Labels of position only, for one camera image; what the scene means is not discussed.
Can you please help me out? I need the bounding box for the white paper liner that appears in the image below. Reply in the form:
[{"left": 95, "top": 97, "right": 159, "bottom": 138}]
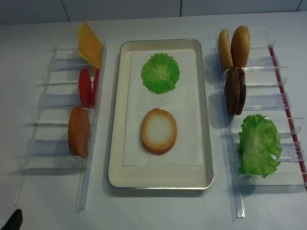
[{"left": 123, "top": 49, "right": 203, "bottom": 166}]

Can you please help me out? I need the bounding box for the golden bun top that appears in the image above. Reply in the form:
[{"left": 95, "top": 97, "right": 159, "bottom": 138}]
[{"left": 231, "top": 26, "right": 250, "bottom": 68}]

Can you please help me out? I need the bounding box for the red tomato slice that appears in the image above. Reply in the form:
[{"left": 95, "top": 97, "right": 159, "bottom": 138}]
[
  {"left": 91, "top": 69, "right": 100, "bottom": 107},
  {"left": 78, "top": 68, "right": 92, "bottom": 108}
]

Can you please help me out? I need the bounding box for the white metal tray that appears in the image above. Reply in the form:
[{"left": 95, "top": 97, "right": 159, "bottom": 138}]
[{"left": 107, "top": 39, "right": 214, "bottom": 190}]

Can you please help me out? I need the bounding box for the pale bun half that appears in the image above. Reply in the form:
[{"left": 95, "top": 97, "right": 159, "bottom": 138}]
[{"left": 218, "top": 29, "right": 233, "bottom": 69}]

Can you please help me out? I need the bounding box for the yellow cheese slice front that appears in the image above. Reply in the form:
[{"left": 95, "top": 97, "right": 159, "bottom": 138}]
[{"left": 82, "top": 22, "right": 104, "bottom": 69}]

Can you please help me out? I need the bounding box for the clear acrylic right rack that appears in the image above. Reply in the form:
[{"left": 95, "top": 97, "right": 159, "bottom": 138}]
[{"left": 212, "top": 29, "right": 307, "bottom": 219}]

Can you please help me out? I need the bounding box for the clear acrylic rack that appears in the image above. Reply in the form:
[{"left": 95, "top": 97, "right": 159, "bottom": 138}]
[
  {"left": 14, "top": 46, "right": 107, "bottom": 211},
  {"left": 212, "top": 29, "right": 307, "bottom": 219}
]

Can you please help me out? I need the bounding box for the black object at corner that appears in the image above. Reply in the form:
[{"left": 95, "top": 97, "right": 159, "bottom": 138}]
[{"left": 8, "top": 209, "right": 23, "bottom": 230}]

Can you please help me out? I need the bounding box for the brown meat patty back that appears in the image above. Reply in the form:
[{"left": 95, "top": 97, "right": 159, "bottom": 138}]
[{"left": 236, "top": 68, "right": 246, "bottom": 115}]

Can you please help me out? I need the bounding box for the round green lettuce leaf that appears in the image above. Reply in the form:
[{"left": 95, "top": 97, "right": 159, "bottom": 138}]
[{"left": 141, "top": 53, "right": 180, "bottom": 94}]

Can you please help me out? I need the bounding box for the large green lettuce leaf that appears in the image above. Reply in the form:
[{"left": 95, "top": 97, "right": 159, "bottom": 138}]
[{"left": 238, "top": 114, "right": 282, "bottom": 178}]

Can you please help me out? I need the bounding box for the brown bun half left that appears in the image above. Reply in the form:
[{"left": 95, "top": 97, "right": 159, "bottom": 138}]
[{"left": 68, "top": 107, "right": 91, "bottom": 158}]

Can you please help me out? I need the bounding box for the yellow cheese slice back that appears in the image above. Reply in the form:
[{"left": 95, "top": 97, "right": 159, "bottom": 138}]
[{"left": 78, "top": 27, "right": 89, "bottom": 62}]

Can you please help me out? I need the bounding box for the toasted bread slice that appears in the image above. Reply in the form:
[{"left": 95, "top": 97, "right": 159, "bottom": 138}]
[{"left": 142, "top": 108, "right": 177, "bottom": 155}]

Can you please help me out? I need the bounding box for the clear acrylic left rack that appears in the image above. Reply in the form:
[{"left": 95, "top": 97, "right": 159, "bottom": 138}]
[{"left": 14, "top": 46, "right": 107, "bottom": 211}]

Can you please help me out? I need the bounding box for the red rod on rack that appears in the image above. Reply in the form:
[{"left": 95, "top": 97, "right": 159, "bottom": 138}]
[{"left": 268, "top": 46, "right": 307, "bottom": 184}]

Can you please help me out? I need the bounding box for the yellow cheese slice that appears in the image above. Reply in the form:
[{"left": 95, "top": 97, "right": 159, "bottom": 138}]
[
  {"left": 78, "top": 27, "right": 89, "bottom": 62},
  {"left": 82, "top": 22, "right": 104, "bottom": 69}
]

